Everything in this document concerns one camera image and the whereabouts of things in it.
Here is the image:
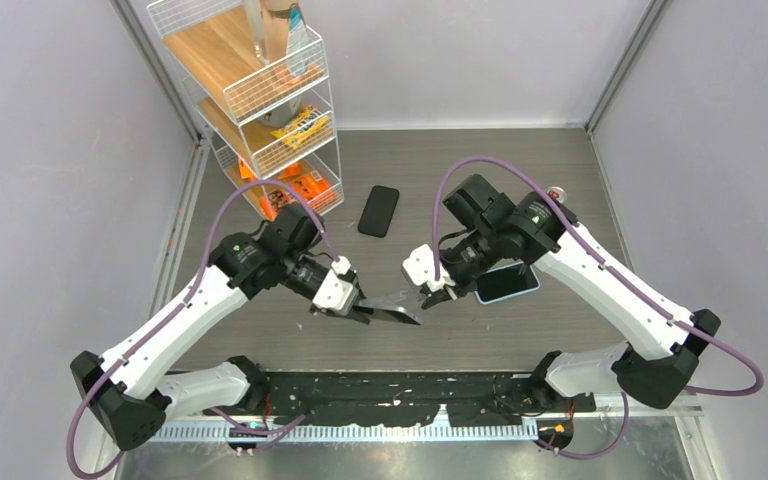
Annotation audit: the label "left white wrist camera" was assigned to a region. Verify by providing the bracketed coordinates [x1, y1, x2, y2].
[312, 270, 360, 317]

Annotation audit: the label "clear bottle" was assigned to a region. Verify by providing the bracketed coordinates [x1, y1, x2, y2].
[242, 0, 270, 66]

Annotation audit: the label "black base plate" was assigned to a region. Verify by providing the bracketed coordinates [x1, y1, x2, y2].
[223, 371, 595, 427]

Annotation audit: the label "blue white bottle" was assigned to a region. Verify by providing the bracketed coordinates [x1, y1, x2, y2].
[286, 2, 310, 77]

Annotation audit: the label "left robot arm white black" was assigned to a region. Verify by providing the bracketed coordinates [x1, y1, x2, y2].
[70, 203, 371, 451]

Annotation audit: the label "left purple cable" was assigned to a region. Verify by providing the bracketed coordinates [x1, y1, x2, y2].
[65, 179, 352, 480]

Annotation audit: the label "black phone case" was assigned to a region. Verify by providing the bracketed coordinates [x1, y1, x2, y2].
[357, 185, 400, 238]

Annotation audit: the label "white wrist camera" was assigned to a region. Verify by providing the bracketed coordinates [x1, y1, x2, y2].
[401, 244, 455, 293]
[312, 270, 360, 317]

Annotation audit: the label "white wire shelf rack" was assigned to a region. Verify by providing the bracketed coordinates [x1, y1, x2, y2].
[147, 1, 344, 215]

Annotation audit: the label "purple cable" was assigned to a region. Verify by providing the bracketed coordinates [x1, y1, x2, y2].
[65, 179, 352, 480]
[430, 155, 766, 461]

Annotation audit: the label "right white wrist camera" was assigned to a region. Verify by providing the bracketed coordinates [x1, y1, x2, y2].
[401, 244, 455, 293]

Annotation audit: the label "black phone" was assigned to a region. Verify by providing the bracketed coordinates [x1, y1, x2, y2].
[355, 290, 423, 326]

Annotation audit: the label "yellow snack bag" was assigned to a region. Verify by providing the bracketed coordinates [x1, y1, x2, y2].
[270, 105, 331, 148]

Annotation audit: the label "orange snack packs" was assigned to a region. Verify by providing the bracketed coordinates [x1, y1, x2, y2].
[238, 158, 336, 223]

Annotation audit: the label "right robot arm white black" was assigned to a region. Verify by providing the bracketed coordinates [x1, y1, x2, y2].
[402, 174, 721, 411]

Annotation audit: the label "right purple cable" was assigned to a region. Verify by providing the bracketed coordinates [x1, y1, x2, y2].
[430, 155, 766, 461]

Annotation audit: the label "phone in light blue case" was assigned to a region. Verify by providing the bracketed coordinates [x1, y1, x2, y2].
[475, 262, 541, 305]

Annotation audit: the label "red bull can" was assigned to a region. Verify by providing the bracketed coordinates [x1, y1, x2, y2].
[546, 186, 568, 204]

